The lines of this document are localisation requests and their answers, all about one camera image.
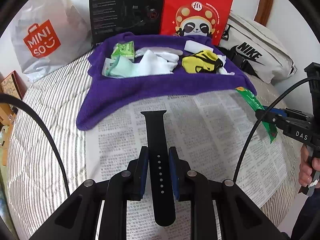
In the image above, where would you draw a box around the green label strip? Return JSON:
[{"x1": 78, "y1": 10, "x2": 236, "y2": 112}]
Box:
[{"x1": 235, "y1": 87, "x2": 279, "y2": 144}]

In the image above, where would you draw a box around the black watch strap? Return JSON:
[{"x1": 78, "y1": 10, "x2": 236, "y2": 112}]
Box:
[{"x1": 140, "y1": 109, "x2": 177, "y2": 228}]

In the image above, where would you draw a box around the yellow black mask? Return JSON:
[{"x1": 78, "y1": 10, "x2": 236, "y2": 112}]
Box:
[{"x1": 182, "y1": 50, "x2": 223, "y2": 74}]

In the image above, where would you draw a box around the white sponge block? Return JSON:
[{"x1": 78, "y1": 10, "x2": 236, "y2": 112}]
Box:
[{"x1": 184, "y1": 40, "x2": 214, "y2": 54}]

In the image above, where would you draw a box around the white sock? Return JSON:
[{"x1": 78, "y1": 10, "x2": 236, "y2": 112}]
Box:
[{"x1": 135, "y1": 47, "x2": 235, "y2": 76}]

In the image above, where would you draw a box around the mint green sock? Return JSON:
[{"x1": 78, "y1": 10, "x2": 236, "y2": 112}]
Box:
[{"x1": 101, "y1": 56, "x2": 147, "y2": 79}]

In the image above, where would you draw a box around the green tissue pack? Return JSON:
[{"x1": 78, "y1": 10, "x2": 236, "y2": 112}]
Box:
[{"x1": 111, "y1": 41, "x2": 135, "y2": 61}]

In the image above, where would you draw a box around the person's right hand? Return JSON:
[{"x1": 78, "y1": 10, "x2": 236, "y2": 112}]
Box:
[{"x1": 298, "y1": 145, "x2": 320, "y2": 187}]

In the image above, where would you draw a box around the white Nike waist bag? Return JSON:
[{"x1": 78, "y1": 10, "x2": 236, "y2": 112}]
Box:
[{"x1": 219, "y1": 12, "x2": 297, "y2": 83}]

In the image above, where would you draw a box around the purple fleece towel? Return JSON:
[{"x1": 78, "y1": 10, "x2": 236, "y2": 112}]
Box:
[{"x1": 76, "y1": 32, "x2": 257, "y2": 131}]

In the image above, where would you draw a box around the red panda paper bag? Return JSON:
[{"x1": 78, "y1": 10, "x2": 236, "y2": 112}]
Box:
[{"x1": 160, "y1": 0, "x2": 233, "y2": 46}]

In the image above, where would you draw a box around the brown wooden box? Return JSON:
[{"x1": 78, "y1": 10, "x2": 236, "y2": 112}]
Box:
[{"x1": 1, "y1": 70, "x2": 27, "y2": 100}]

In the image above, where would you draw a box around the white Miniso shopping bag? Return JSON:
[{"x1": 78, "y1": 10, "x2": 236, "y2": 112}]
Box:
[{"x1": 10, "y1": 0, "x2": 92, "y2": 83}]

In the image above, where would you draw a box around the black headset box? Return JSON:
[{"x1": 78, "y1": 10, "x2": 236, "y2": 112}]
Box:
[{"x1": 89, "y1": 0, "x2": 164, "y2": 47}]

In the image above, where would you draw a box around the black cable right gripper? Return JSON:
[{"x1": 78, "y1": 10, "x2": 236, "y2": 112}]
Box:
[{"x1": 232, "y1": 76, "x2": 320, "y2": 183}]

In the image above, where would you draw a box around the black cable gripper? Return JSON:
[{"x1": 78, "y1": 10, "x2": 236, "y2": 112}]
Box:
[
  {"x1": 232, "y1": 76, "x2": 320, "y2": 183},
  {"x1": 0, "y1": 93, "x2": 71, "y2": 198}
]

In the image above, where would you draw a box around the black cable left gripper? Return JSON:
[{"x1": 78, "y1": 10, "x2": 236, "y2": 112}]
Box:
[{"x1": 0, "y1": 93, "x2": 71, "y2": 198}]

